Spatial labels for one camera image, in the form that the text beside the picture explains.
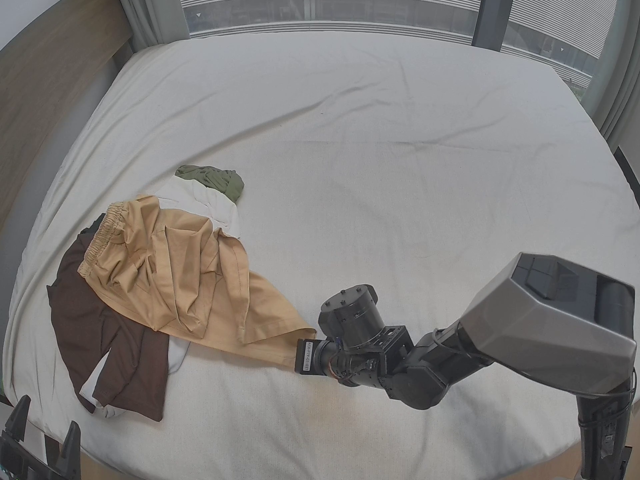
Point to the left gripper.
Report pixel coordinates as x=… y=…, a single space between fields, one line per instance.
x=20 y=463

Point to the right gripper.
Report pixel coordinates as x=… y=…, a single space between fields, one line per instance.
x=325 y=360

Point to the tan shorts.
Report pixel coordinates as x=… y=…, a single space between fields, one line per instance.
x=190 y=278

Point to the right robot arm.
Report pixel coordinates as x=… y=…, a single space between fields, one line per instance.
x=540 y=318

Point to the bed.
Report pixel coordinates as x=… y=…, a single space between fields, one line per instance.
x=375 y=168

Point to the brown garment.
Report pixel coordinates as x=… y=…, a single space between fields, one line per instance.
x=75 y=308

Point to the green garment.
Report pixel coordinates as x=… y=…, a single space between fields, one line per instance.
x=220 y=180

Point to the black garment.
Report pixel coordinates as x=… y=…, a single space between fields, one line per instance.
x=93 y=228

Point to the window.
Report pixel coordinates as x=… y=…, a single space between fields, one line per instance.
x=325 y=13

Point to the grey-green curtain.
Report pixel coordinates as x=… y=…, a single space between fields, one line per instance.
x=150 y=8
x=620 y=68

